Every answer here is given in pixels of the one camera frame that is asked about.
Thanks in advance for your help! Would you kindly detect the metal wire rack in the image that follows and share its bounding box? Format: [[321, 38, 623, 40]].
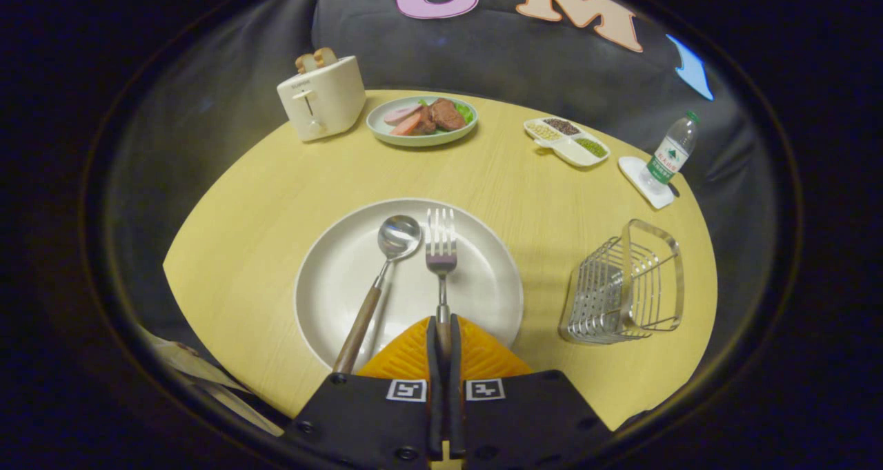
[[557, 219, 686, 346]]

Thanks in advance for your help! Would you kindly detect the cream toaster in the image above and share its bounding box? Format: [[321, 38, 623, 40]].
[[277, 55, 367, 143]]

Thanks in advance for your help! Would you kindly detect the orange-pink sausage slice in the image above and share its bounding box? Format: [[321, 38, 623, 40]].
[[389, 113, 424, 137]]

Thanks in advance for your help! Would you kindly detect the metal spoon with wooden handle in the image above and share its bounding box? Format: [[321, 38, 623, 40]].
[[333, 215, 423, 375]]

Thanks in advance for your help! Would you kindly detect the metal fork with wooden handle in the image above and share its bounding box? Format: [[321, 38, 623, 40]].
[[425, 208, 458, 360]]

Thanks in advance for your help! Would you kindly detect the pale green plate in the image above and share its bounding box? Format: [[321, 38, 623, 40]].
[[366, 95, 479, 148]]

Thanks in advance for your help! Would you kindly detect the black backdrop cloth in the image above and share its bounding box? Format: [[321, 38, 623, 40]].
[[103, 0, 784, 360]]

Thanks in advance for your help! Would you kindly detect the clear plastic water bottle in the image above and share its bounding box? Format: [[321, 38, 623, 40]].
[[638, 110, 701, 195]]

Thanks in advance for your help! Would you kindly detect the large brown meat piece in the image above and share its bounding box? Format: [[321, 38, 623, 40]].
[[429, 98, 468, 133]]

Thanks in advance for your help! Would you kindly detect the large white plate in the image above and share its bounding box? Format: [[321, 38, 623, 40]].
[[295, 198, 524, 373]]

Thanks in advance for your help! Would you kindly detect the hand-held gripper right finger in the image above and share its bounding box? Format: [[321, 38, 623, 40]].
[[442, 314, 614, 470]]

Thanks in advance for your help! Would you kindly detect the white divided dish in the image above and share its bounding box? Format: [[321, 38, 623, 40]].
[[523, 117, 611, 168]]

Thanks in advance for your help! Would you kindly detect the white square coaster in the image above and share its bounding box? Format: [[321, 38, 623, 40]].
[[617, 155, 677, 210]]

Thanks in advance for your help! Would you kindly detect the pink sausage slice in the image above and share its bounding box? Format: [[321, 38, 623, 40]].
[[384, 104, 424, 126]]

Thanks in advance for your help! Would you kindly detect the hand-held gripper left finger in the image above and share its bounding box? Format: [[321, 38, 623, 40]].
[[279, 315, 443, 470]]

